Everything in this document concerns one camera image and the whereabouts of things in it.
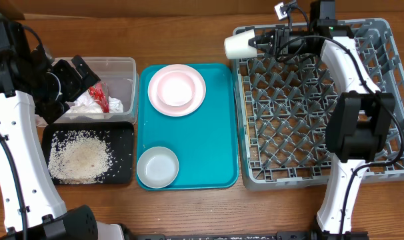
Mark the red snack wrapper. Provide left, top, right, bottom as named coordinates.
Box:
left=89, top=82, right=109, bottom=113

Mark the white napkin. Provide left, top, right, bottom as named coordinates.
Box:
left=67, top=91, right=123, bottom=114

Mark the cream paper cup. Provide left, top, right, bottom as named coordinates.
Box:
left=224, top=29, right=257, bottom=59

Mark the pile of rice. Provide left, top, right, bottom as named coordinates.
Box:
left=47, top=130, right=115, bottom=184

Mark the pink small bowl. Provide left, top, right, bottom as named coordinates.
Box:
left=157, top=71, right=195, bottom=107

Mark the grey bowl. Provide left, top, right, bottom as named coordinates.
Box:
left=137, top=147, right=179, bottom=189

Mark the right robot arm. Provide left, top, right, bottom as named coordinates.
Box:
left=244, top=1, right=397, bottom=239

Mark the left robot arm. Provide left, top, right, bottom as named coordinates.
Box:
left=0, top=19, right=133, bottom=239

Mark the grey dishwasher rack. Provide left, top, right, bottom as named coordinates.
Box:
left=232, top=18, right=404, bottom=191

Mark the clear plastic bin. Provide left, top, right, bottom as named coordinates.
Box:
left=35, top=56, right=140, bottom=127

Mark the black plastic tray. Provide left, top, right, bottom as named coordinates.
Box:
left=41, top=122, right=135, bottom=185

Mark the pink plate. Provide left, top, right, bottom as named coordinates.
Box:
left=147, top=64, right=206, bottom=117

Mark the teal serving tray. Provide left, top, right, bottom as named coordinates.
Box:
left=136, top=63, right=239, bottom=190

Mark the cardboard backdrop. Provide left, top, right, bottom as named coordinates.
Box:
left=0, top=0, right=404, bottom=21

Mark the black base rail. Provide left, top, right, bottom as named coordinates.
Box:
left=132, top=231, right=369, bottom=240

